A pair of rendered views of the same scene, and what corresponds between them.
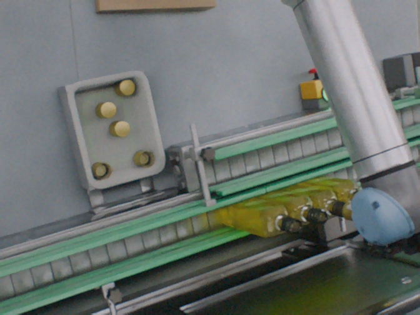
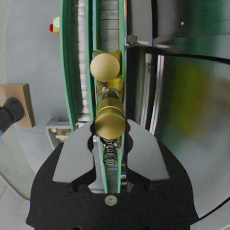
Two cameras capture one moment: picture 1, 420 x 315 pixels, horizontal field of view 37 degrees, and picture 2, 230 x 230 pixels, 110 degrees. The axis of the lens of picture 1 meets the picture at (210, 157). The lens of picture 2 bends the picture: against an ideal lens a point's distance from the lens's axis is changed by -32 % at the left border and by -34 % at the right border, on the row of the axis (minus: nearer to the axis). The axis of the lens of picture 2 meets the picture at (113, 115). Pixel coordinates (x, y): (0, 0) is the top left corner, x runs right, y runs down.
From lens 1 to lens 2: 1.14 m
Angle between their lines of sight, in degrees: 52
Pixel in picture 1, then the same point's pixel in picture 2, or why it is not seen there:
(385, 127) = not seen: outside the picture
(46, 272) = (113, 173)
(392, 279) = (222, 126)
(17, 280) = (112, 178)
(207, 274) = (143, 110)
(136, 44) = (42, 114)
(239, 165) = (86, 97)
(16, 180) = not seen: hidden behind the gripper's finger
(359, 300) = (199, 192)
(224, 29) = (33, 75)
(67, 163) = not seen: hidden behind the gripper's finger
